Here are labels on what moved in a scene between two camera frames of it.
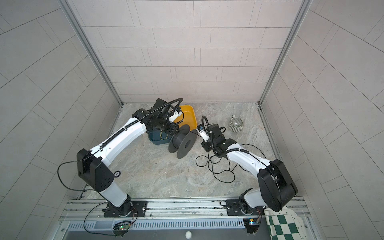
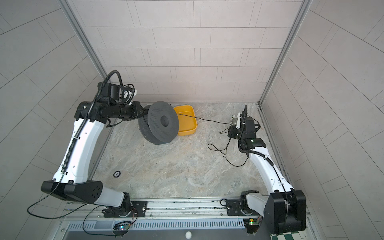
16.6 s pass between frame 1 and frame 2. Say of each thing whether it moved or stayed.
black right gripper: moved
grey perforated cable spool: moved
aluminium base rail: stayed
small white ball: stayed
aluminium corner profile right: stayed
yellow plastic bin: stayed
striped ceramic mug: stayed
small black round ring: stayed
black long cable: moved
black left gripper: moved
